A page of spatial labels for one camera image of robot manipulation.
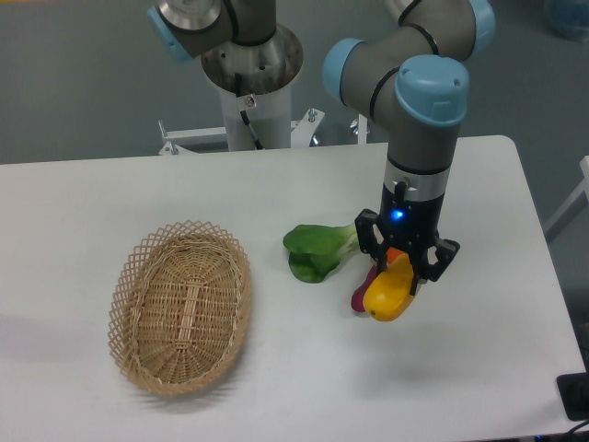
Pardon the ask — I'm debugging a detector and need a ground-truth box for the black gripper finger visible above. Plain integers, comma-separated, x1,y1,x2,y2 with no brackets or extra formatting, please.
408,237,460,296
354,209,387,273

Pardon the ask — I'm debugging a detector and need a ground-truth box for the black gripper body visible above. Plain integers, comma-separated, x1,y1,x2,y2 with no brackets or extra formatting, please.
377,186,445,258

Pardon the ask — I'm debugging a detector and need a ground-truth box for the yellow orange toy mango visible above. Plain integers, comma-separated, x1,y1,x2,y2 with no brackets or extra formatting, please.
363,248,415,321

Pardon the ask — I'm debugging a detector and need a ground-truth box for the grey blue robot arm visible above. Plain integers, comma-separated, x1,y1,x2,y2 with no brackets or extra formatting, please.
147,1,495,287

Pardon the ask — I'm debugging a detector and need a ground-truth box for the green toy bok choy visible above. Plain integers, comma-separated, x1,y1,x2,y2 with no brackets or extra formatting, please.
283,223,359,284

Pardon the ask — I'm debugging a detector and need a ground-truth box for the purple toy sweet potato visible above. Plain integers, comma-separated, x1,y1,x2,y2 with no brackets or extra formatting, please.
351,265,378,314

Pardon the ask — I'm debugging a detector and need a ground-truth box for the black device at table edge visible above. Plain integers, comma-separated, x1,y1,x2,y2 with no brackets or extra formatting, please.
556,372,588,421

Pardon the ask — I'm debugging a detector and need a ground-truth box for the woven wicker basket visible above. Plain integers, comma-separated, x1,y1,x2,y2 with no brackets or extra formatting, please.
108,220,252,395

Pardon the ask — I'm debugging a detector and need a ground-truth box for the white metal frame right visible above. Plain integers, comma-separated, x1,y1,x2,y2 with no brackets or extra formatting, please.
543,156,588,243

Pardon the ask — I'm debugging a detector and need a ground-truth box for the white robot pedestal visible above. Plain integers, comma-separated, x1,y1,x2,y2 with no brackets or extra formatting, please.
157,22,370,156

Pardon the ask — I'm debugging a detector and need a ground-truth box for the black cable on pedestal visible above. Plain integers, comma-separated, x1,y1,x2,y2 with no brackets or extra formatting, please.
235,73,265,151

